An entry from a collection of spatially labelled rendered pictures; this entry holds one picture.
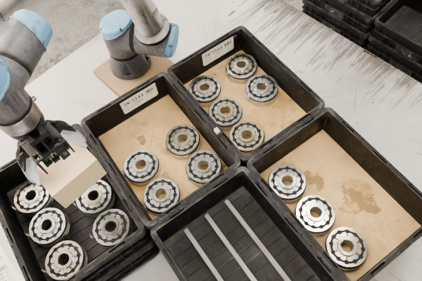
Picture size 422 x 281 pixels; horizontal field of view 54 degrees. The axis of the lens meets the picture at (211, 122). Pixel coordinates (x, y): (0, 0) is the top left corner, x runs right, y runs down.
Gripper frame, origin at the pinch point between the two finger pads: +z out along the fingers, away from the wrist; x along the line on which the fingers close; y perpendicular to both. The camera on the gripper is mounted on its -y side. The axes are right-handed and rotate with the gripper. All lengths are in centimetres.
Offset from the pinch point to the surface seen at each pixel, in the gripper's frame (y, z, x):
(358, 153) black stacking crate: 45, 23, 60
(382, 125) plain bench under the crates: 43, 40, 83
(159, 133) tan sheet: -3.1, 27.4, 26.7
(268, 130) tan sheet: 21, 27, 50
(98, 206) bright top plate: 3.6, 24.1, -0.5
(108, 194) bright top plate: 2.5, 24.5, 3.5
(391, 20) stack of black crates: 8, 73, 157
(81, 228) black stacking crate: 3.8, 27.3, -7.8
